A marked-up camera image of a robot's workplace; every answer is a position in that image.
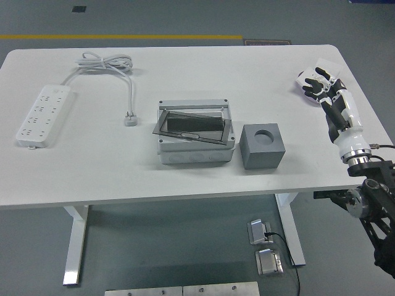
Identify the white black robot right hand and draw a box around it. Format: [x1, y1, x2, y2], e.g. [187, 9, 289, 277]
[301, 67, 372, 161]

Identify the transparent hinged box lid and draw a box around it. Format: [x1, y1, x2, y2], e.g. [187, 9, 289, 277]
[151, 110, 233, 146]

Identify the silver floor socket box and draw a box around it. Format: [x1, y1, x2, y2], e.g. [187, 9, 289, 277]
[254, 249, 284, 277]
[247, 218, 273, 246]

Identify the grey plastic junction box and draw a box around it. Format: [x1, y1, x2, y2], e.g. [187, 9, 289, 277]
[156, 98, 237, 166]

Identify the white socket panel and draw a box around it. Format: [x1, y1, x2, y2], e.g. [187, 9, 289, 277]
[310, 72, 333, 93]

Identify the purple plastic tray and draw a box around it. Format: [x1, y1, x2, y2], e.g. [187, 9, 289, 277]
[293, 70, 322, 105]

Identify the grey cube holder block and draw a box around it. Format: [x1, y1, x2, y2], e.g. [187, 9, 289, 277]
[239, 123, 286, 170]

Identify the white table leg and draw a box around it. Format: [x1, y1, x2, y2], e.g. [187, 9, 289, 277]
[275, 192, 306, 266]
[62, 205, 90, 286]

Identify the dark floor sign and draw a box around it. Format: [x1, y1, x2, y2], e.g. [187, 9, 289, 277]
[243, 39, 292, 47]

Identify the grey metal plate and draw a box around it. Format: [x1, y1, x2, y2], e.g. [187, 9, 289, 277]
[182, 281, 260, 296]
[104, 285, 184, 296]

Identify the white power strip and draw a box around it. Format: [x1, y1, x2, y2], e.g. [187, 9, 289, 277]
[15, 85, 77, 151]

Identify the black floor cable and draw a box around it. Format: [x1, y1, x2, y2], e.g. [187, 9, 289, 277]
[264, 231, 302, 296]

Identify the white power cord with plug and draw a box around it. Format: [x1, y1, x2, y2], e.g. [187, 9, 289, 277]
[60, 51, 139, 127]

